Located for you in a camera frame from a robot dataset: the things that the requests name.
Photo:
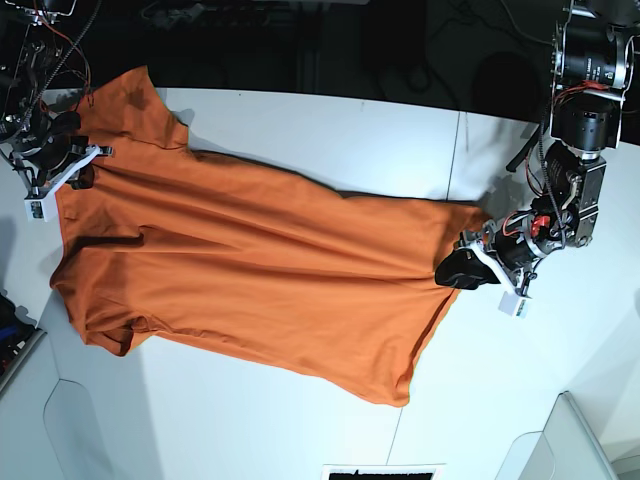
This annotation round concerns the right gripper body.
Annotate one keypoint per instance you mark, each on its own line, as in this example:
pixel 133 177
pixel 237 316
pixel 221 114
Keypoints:
pixel 46 151

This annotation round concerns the grey chair back right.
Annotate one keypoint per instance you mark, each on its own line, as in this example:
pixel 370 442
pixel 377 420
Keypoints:
pixel 566 448

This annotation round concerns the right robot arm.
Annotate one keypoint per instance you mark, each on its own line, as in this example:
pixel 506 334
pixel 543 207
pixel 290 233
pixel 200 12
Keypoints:
pixel 33 54

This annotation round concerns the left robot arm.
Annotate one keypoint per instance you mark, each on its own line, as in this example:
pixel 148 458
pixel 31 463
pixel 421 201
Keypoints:
pixel 592 67

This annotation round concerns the white table cable grommet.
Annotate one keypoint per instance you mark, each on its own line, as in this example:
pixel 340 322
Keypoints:
pixel 383 472

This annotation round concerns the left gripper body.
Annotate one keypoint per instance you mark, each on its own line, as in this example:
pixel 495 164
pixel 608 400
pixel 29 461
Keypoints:
pixel 512 249

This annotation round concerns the orange t-shirt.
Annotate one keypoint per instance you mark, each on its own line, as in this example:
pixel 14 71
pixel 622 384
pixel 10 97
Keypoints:
pixel 246 260

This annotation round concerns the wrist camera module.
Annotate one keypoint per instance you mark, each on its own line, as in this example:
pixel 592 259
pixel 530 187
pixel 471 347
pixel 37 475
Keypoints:
pixel 514 305
pixel 42 209

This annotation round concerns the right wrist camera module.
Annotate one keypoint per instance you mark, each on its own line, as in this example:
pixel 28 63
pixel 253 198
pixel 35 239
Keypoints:
pixel 42 209

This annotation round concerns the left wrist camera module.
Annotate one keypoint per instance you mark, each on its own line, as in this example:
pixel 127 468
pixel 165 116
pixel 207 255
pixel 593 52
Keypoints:
pixel 514 305

